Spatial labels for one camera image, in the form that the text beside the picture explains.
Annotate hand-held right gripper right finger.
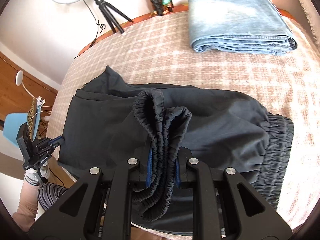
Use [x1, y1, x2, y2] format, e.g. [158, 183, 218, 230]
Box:
[175, 147, 293, 240]

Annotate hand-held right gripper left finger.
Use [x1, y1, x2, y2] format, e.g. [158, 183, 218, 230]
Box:
[28, 149, 153, 240]

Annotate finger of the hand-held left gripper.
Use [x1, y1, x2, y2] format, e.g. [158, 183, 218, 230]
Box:
[37, 136, 63, 147]
[40, 142, 61, 154]

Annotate black pants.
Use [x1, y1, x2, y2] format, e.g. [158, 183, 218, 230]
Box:
[57, 65, 294, 235]

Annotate person's left forearm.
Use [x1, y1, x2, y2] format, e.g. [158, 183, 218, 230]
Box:
[11, 180, 42, 233]

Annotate person's left hand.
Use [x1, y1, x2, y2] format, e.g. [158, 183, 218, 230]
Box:
[24, 162, 50, 187]

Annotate light blue chair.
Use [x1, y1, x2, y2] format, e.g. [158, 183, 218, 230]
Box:
[0, 113, 42, 140]

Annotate leopard print item with clip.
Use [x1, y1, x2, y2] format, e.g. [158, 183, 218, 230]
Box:
[26, 97, 47, 140]

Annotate person's striped trouser leg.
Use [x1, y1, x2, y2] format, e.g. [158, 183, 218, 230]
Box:
[37, 182, 69, 210]

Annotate white gooseneck lamp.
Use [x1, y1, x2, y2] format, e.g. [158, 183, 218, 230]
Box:
[15, 70, 43, 100]

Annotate checked beige blanket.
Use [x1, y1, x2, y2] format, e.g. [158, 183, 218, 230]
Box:
[47, 6, 320, 235]

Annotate small black tripod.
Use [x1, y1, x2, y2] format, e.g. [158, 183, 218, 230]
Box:
[91, 0, 134, 34]

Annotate folded blue jeans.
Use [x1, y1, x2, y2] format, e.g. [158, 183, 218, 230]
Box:
[187, 0, 298, 56]

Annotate green patterned white throw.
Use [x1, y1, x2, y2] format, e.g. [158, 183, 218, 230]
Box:
[295, 0, 320, 63]

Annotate black ring light cable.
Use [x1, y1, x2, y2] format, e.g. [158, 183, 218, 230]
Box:
[74, 0, 105, 60]

